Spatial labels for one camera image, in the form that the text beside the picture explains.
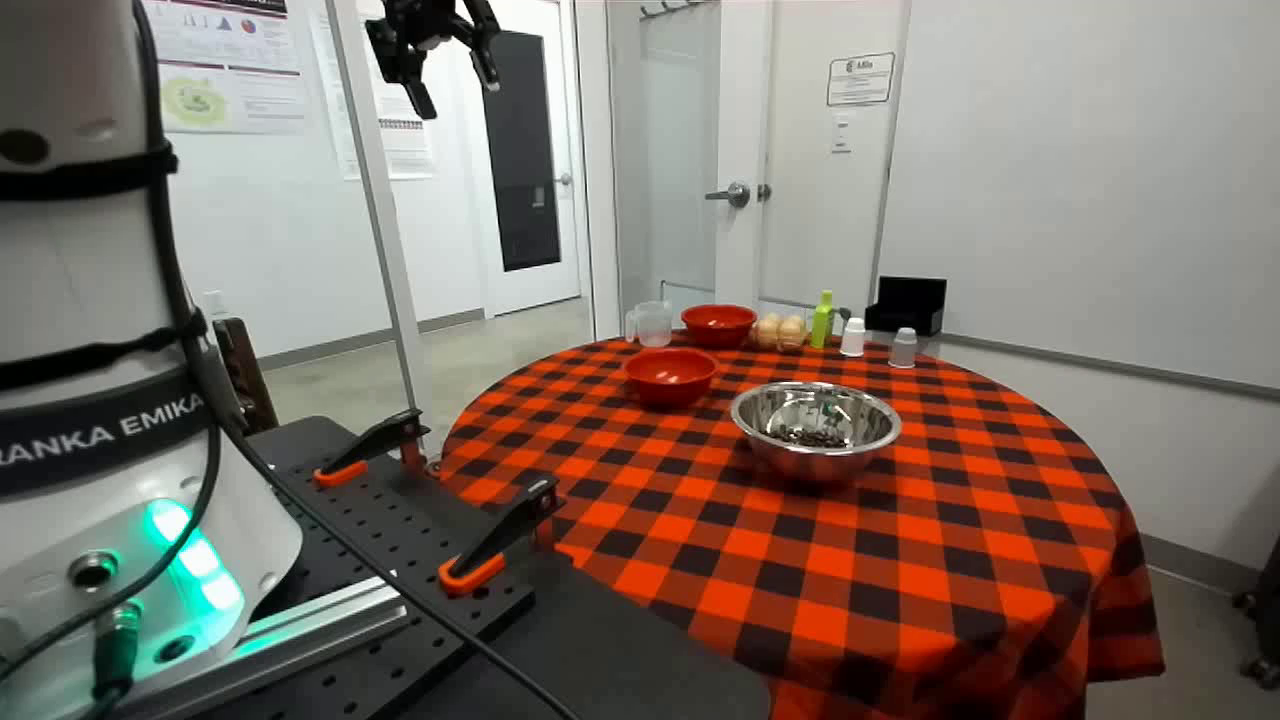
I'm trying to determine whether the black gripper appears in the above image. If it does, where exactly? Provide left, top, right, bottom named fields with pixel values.
left=363, top=0, right=504, bottom=125

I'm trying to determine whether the small red bowl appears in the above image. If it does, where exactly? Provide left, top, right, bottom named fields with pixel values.
left=620, top=344, right=725, bottom=410

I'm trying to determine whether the large red bowl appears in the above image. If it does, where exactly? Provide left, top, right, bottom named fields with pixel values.
left=675, top=298, right=762, bottom=352

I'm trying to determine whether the silver metal bowl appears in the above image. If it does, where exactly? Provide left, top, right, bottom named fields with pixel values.
left=728, top=375, right=910, bottom=487

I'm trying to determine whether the black door window panel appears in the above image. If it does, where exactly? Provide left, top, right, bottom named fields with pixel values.
left=478, top=28, right=565, bottom=274

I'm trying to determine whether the clear plastic measuring cup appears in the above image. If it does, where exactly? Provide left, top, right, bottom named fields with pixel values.
left=620, top=295, right=675, bottom=352

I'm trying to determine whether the brown board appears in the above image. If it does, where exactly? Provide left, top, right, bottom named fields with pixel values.
left=211, top=315, right=280, bottom=434

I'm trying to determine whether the black orange clamp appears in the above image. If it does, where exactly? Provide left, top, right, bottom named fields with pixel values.
left=438, top=470, right=565, bottom=599
left=311, top=405, right=438, bottom=495

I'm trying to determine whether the white door sign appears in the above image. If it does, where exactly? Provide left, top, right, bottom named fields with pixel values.
left=822, top=47, right=901, bottom=113

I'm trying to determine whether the carton of eggs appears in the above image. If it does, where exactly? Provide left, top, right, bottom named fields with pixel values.
left=747, top=306, right=817, bottom=352

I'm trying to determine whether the green bottle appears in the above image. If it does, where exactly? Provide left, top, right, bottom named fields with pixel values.
left=807, top=288, right=841, bottom=356

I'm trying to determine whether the red black checkered tablecloth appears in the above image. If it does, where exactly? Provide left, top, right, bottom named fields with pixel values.
left=438, top=331, right=1169, bottom=720

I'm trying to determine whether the black office chair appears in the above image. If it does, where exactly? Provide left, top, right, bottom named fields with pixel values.
left=1232, top=530, right=1280, bottom=692

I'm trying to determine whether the white paper sheet on wall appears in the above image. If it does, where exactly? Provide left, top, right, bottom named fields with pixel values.
left=353, top=12, right=440, bottom=175

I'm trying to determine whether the aluminium frame post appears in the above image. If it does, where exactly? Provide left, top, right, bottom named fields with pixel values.
left=321, top=0, right=438, bottom=418

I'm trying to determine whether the wall poster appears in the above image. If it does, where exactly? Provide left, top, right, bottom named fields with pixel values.
left=135, top=0, right=317, bottom=135

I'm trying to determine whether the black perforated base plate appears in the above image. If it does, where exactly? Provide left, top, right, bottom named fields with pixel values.
left=197, top=410, right=777, bottom=720

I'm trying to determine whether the black wall box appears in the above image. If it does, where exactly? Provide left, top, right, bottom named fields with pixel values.
left=866, top=270, right=951, bottom=340

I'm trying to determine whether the aluminium rail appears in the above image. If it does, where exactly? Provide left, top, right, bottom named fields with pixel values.
left=133, top=571, right=416, bottom=720

